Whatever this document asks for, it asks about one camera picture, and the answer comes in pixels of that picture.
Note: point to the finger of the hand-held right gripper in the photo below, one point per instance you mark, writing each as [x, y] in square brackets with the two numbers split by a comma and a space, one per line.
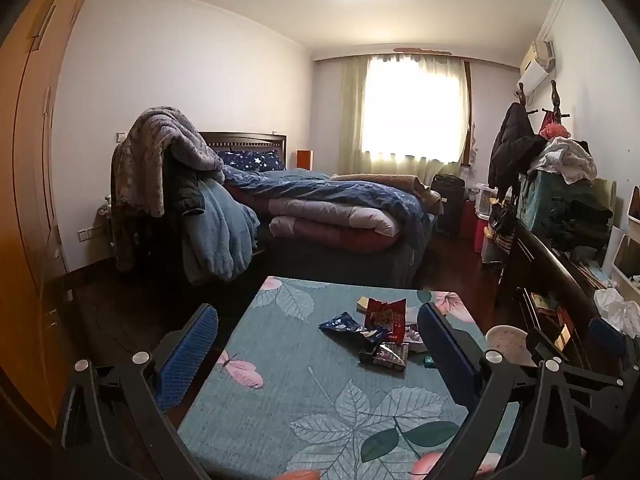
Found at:
[542, 342]
[606, 335]

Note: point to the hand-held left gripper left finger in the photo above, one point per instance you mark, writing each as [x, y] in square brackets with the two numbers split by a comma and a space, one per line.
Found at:
[185, 355]

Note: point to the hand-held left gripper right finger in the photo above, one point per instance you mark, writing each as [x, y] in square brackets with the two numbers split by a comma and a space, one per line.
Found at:
[445, 350]

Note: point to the white plastic trash bin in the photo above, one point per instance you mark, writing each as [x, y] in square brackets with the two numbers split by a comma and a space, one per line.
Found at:
[505, 342]

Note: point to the black snack packet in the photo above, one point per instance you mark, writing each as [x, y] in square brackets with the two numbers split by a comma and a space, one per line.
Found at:
[387, 356]

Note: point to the red snack packet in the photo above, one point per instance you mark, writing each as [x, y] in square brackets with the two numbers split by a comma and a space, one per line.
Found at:
[385, 317]

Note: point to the blue snack packet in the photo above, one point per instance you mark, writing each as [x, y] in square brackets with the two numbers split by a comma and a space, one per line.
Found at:
[342, 324]

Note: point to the red book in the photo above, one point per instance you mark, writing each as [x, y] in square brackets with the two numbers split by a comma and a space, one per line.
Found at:
[564, 325]

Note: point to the white plastic bag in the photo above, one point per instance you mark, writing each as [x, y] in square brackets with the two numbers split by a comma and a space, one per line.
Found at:
[615, 305]

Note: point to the crumpled silvery printed wrapper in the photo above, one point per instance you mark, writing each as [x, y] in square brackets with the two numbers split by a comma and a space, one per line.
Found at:
[414, 334]

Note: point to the green yellow book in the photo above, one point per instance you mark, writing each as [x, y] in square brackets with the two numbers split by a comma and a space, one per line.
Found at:
[542, 302]

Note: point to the stack of papers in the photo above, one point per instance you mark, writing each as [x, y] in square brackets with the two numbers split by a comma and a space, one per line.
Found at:
[592, 272]

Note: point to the dark wooden cabinet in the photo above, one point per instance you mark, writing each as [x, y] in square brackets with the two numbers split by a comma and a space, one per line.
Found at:
[555, 270]

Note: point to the white board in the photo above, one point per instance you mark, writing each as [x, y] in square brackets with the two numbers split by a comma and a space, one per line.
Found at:
[611, 247]

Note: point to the teal floral tablecloth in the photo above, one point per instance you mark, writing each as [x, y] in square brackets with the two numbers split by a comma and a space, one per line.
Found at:
[300, 350]

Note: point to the dark striped bag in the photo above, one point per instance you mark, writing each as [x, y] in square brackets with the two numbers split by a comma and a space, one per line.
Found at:
[500, 235]

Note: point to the dark folded clothes pile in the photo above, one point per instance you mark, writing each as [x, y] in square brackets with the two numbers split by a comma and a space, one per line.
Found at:
[580, 220]

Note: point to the blue fleece robe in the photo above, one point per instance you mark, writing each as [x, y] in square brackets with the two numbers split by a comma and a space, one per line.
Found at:
[215, 230]

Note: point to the black suitcase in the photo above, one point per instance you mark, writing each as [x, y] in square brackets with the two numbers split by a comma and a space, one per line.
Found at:
[447, 205]

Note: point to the teal storage box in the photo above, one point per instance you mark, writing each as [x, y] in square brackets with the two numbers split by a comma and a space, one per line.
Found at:
[537, 195]

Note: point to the pink red folded quilt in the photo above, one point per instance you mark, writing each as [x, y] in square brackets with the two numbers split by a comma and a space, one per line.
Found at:
[325, 220]

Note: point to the white crumpled clothes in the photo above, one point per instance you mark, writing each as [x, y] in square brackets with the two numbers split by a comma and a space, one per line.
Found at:
[570, 157]

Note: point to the clothes heap on chair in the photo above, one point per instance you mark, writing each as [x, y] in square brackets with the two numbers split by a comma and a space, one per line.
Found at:
[150, 160]

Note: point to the black jacket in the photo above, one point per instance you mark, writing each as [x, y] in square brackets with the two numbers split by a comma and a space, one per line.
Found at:
[510, 145]

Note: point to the blue star pillow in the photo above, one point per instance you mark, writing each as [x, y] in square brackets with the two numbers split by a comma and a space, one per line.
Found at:
[255, 160]

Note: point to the red garment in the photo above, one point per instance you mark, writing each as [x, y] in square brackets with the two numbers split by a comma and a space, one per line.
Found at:
[552, 130]

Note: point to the wooden wardrobe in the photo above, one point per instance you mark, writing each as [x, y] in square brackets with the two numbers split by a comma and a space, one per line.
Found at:
[25, 210]

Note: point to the dark wooden headboard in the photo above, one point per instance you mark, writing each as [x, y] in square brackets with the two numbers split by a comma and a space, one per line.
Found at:
[250, 139]

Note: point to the orange wooden box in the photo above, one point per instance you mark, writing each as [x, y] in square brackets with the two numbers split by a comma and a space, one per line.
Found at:
[304, 159]

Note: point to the pale window curtain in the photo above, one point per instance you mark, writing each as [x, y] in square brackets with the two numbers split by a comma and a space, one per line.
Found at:
[415, 110]

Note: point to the wooden coat rack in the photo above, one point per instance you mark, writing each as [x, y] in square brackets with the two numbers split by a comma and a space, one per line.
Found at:
[554, 95]

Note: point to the white air conditioner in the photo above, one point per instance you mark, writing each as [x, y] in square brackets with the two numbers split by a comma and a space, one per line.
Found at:
[535, 72]

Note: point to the wall socket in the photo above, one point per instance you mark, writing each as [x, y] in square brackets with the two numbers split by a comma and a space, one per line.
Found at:
[90, 233]

